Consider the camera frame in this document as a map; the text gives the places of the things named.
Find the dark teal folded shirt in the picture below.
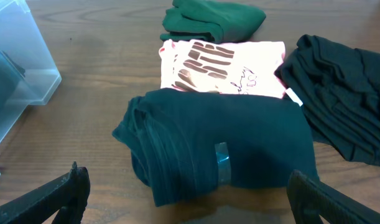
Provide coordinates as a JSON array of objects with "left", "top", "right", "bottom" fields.
[{"left": 113, "top": 88, "right": 318, "bottom": 206}]

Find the clear plastic storage container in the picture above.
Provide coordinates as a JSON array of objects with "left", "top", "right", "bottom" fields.
[{"left": 0, "top": 0, "right": 63, "bottom": 189}]

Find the dark green folded garment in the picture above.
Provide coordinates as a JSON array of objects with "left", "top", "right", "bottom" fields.
[{"left": 160, "top": 0, "right": 266, "bottom": 44}]

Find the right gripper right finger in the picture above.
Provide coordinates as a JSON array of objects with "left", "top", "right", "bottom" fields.
[{"left": 287, "top": 170, "right": 380, "bottom": 224}]

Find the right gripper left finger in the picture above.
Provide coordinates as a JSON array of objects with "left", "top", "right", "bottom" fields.
[{"left": 0, "top": 162, "right": 90, "bottom": 224}]

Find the black ribbed garment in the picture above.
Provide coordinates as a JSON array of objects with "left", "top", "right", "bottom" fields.
[{"left": 275, "top": 34, "right": 380, "bottom": 166}]

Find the pink printed t-shirt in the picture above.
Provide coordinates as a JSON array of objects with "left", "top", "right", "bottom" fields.
[{"left": 159, "top": 39, "right": 286, "bottom": 98}]

